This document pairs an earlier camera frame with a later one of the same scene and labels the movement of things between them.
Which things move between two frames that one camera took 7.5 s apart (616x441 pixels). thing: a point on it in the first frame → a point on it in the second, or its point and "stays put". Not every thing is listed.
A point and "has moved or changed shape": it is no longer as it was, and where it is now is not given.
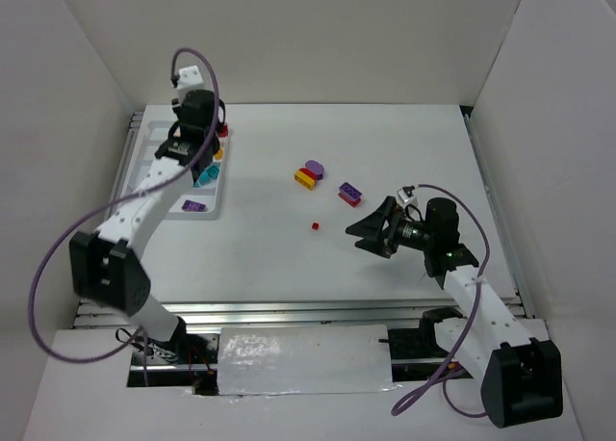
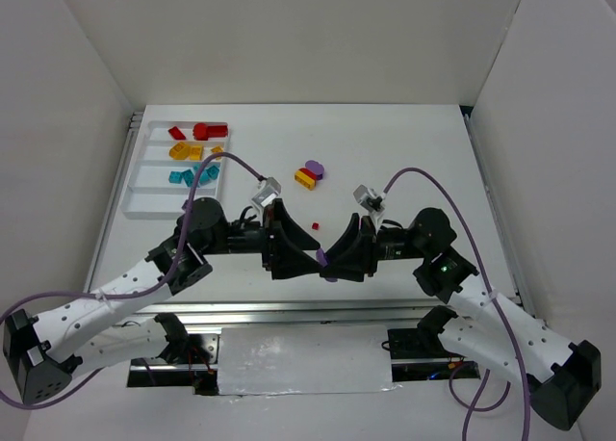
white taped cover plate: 254,360 stays put
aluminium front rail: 313,312 stays put
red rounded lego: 309,172 stays put
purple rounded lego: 317,168 stays put
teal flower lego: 213,171 stays put
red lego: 349,201 has moved or changed shape
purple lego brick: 350,190 → 320,257
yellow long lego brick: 305,181 stays put
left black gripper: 204,167 → 270,240
